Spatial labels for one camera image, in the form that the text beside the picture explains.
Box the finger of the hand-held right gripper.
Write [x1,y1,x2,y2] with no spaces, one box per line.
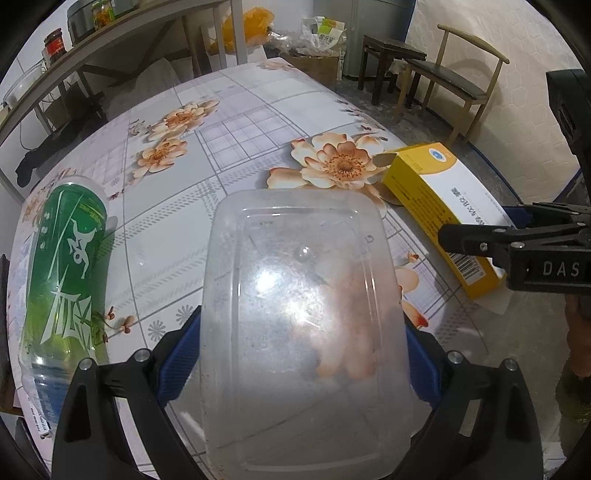
[505,202,571,232]
[437,223,514,268]

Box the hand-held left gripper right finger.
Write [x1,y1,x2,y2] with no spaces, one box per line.
[397,318,544,480]

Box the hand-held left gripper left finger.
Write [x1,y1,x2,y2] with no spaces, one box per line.
[51,306,204,480]

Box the yellow and white carton box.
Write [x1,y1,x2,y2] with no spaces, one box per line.
[381,142,516,300]

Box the clear plastic food container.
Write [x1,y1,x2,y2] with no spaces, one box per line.
[198,189,414,480]

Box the green label plastic bottle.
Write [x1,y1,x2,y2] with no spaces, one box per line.
[18,181,112,439]

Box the wooden chair with dark seat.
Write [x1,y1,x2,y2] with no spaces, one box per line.
[394,24,511,145]

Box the cream mattress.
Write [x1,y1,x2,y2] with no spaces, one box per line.
[406,0,591,204]

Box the dark wooden stool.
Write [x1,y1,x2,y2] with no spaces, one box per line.
[358,34,428,105]

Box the cardboard box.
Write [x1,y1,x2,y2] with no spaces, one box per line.
[279,51,341,91]

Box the grey refrigerator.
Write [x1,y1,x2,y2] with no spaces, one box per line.
[342,0,416,82]

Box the white plastic bag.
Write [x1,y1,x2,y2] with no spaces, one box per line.
[300,16,347,52]

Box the black cloth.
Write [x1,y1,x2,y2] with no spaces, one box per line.
[14,127,100,188]

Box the clear plastic bags bundle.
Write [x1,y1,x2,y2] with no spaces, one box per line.
[268,30,324,59]

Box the brown carton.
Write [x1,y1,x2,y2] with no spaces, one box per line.
[46,83,102,134]

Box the white sack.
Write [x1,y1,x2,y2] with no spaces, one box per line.
[102,58,185,112]

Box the yellow plastic bag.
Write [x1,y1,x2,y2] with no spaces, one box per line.
[208,7,276,54]

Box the glass bowl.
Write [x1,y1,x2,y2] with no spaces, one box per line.
[2,62,45,110]

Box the white shelf table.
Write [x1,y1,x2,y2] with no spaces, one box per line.
[0,0,250,199]

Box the red-label sauce jar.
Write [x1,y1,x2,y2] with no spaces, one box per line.
[43,28,65,64]

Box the grey rice cooker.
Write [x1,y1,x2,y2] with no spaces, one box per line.
[67,0,141,43]

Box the jar of yellow pickles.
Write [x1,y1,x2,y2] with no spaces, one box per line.
[90,0,117,27]

